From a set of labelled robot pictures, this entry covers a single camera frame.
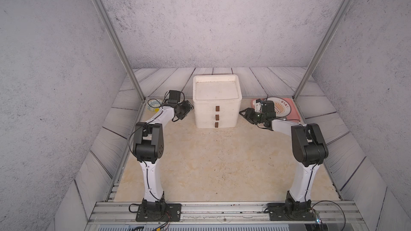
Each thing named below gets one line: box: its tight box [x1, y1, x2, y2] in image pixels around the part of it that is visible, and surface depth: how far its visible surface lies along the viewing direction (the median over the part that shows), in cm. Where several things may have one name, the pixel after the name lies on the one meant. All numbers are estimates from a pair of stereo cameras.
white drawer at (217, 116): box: [194, 111, 240, 122], surface depth 96 cm
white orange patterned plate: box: [265, 96, 292, 118], surface depth 116 cm
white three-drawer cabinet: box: [192, 74, 243, 129], surface depth 95 cm
